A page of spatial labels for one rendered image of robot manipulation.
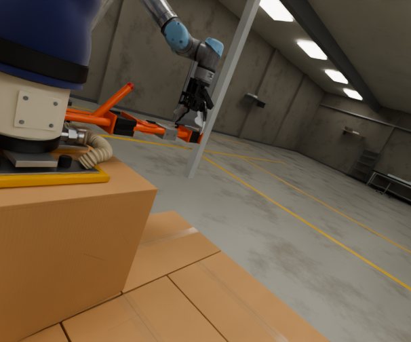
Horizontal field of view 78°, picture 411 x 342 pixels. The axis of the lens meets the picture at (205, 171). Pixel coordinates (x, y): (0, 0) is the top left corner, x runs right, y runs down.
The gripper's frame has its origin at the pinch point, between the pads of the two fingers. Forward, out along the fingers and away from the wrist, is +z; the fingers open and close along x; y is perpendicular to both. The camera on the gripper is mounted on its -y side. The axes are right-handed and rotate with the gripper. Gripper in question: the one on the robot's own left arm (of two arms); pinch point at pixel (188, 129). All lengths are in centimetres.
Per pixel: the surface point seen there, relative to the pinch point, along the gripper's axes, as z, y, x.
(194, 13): -220, -513, -542
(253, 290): 55, -20, 50
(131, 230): 29, 35, 21
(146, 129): 1.7, 25.9, 4.4
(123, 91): -7.7, 36.6, 2.2
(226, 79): -46, -218, -144
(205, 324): 55, 14, 48
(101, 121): 1.5, 42.6, 4.3
